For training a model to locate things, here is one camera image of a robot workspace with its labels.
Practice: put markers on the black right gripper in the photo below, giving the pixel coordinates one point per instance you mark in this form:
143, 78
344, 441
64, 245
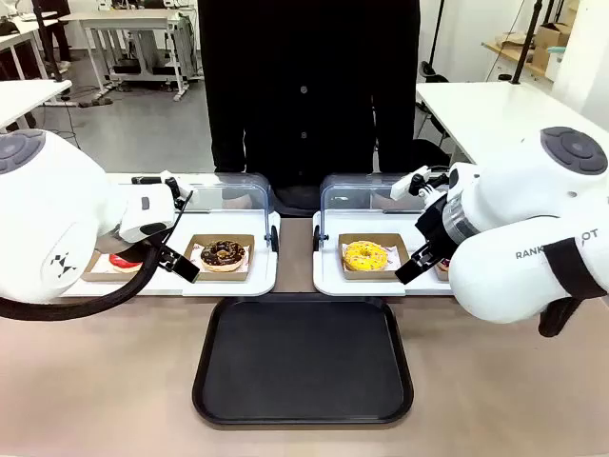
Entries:
435, 224

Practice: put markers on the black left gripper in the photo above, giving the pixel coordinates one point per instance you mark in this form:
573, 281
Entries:
135, 245

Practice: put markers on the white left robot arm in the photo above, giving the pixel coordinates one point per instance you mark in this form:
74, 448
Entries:
43, 204

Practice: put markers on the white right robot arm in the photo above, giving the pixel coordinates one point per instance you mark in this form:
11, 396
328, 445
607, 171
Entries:
514, 209

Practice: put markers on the brown cardboard donut tray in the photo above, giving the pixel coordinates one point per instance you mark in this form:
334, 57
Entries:
238, 276
398, 247
440, 275
97, 272

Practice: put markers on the chocolate sprinkled donut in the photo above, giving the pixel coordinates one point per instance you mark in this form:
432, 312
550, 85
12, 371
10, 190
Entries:
222, 254

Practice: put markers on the yellow sprinkled donut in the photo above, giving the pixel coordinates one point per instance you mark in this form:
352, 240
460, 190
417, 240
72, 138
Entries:
365, 256

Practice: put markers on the red glazed donut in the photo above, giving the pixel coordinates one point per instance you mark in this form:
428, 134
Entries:
124, 263

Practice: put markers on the black plastic serving tray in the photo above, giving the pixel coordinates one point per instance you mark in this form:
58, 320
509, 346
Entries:
302, 362

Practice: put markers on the white display case base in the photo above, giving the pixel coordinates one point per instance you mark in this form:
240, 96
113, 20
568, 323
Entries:
333, 283
228, 285

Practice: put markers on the clear display case lid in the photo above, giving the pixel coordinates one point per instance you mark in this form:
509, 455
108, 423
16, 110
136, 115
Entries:
247, 195
342, 195

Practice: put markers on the large white table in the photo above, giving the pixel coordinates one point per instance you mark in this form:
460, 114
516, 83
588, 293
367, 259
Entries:
495, 114

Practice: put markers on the person in black coat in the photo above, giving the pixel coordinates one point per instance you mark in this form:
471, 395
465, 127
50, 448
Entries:
309, 81

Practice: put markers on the thin black lamp stand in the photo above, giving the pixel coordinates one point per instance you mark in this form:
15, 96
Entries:
434, 43

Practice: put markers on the wooden shelf board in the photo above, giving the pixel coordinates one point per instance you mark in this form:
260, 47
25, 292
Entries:
514, 59

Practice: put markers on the small white table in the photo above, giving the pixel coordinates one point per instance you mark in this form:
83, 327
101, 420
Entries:
24, 100

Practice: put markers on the white height-adjustable desk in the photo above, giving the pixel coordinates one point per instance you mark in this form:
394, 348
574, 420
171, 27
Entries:
133, 24

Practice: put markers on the black pole stand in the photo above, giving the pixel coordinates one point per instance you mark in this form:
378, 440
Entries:
525, 38

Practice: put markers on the brown cardboard box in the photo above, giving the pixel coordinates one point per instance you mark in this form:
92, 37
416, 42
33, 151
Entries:
549, 40

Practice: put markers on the background person in dark clothes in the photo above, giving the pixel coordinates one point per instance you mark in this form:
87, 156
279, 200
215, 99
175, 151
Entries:
56, 33

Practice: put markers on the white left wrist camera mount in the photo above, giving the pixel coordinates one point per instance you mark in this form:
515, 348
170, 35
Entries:
145, 212

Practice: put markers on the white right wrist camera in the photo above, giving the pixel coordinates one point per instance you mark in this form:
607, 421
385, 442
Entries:
409, 184

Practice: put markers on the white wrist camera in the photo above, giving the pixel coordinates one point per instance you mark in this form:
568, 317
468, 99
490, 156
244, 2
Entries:
409, 184
159, 181

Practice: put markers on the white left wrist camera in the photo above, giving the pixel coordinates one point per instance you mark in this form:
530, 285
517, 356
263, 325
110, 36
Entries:
159, 181

